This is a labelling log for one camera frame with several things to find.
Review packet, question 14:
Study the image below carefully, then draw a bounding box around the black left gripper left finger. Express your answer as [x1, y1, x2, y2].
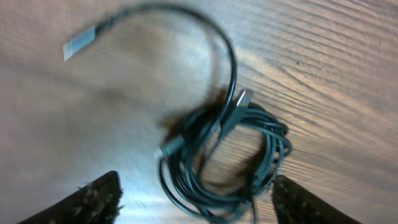
[19, 170, 123, 224]

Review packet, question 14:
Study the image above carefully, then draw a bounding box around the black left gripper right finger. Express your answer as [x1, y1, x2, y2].
[272, 175, 360, 224]

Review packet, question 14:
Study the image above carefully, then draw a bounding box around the black USB-A cable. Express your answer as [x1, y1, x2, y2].
[62, 2, 293, 224]

